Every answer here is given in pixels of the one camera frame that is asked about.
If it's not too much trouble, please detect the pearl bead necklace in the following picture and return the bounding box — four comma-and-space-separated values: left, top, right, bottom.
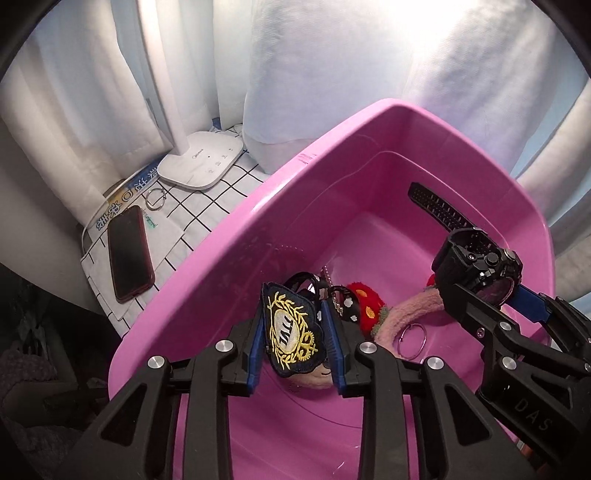
321, 265, 345, 319

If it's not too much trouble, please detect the white curtain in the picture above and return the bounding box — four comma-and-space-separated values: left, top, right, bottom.
0, 0, 591, 259

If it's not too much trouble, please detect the dark red smartphone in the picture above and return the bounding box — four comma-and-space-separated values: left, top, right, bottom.
107, 204, 155, 304

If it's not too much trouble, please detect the dark cloth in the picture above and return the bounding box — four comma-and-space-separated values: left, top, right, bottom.
0, 268, 116, 480

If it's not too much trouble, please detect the white grid tablecloth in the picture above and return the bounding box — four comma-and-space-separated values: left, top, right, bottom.
81, 122, 273, 340

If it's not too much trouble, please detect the white desk lamp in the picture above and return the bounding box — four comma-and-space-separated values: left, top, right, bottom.
139, 0, 244, 190

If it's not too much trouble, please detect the black embroidered badge bow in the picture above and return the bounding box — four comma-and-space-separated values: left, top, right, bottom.
261, 271, 365, 380

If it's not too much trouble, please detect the pink plastic tub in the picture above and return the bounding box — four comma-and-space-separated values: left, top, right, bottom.
109, 98, 555, 480

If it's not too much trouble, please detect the black wrist watch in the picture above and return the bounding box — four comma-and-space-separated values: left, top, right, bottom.
407, 181, 525, 308

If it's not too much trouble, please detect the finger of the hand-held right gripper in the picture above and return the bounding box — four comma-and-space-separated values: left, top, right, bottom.
436, 281, 528, 371
510, 285, 591, 357

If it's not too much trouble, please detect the metal ring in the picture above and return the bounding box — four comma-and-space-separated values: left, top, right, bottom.
396, 322, 428, 360
144, 187, 167, 212

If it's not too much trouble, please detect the white blue printed packet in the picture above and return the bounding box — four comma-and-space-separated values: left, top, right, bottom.
83, 178, 185, 261

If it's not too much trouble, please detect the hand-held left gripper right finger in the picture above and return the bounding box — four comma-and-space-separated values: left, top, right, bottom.
322, 299, 518, 480

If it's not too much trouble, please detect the beige plush hair clip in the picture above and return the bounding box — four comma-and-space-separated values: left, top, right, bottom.
277, 355, 334, 388

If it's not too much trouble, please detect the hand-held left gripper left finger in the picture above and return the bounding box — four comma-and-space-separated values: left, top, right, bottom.
58, 316, 267, 480

